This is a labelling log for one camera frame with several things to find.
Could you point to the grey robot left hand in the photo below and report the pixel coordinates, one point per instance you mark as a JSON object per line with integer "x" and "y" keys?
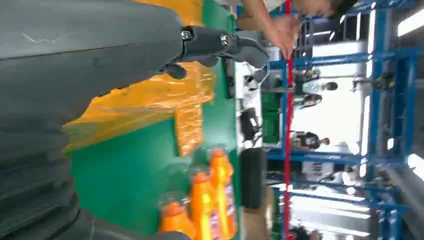
{"x": 82, "y": 49}

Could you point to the person's hand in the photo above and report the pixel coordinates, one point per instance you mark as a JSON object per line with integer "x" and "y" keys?
{"x": 283, "y": 33}

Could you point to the orange drink bottle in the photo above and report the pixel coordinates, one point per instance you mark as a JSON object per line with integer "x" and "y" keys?
{"x": 175, "y": 222}
{"x": 221, "y": 179}
{"x": 202, "y": 205}

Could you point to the ribbed grey robot left arm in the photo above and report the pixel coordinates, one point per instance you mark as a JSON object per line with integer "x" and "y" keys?
{"x": 33, "y": 185}

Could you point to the person's head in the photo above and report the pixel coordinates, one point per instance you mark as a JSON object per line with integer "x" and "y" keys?
{"x": 324, "y": 7}

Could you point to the white humanoid robot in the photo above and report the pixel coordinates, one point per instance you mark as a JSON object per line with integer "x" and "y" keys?
{"x": 316, "y": 86}

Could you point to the yellow plastic sheet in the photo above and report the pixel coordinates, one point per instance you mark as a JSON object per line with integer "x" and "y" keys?
{"x": 149, "y": 99}

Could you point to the green plastic crate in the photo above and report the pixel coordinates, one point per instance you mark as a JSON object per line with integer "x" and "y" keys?
{"x": 271, "y": 119}

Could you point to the red metal bar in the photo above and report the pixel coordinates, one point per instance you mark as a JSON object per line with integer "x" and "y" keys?
{"x": 288, "y": 132}

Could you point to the person in black shirt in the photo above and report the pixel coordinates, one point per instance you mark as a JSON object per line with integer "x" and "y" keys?
{"x": 309, "y": 140}

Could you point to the blue metal rack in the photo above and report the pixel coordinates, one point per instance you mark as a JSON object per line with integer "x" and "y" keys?
{"x": 376, "y": 132}

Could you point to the green table mat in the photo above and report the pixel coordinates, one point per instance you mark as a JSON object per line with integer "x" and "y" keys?
{"x": 132, "y": 185}

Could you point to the black hard case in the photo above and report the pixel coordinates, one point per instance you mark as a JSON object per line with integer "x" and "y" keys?
{"x": 253, "y": 179}

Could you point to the brown cardboard box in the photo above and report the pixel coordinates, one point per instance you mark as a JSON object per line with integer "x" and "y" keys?
{"x": 256, "y": 222}

